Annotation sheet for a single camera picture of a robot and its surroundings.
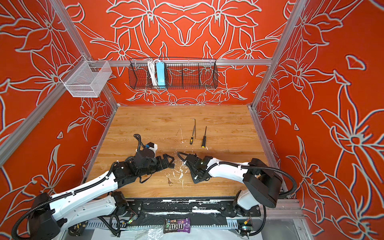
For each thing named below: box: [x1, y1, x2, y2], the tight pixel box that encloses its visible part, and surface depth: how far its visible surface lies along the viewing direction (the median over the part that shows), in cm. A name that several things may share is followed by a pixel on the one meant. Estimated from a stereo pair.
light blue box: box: [156, 62, 166, 86], surface depth 91 cm
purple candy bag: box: [163, 217, 191, 234], surface depth 69 cm
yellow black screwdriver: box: [201, 126, 207, 148], surface depth 99 cm
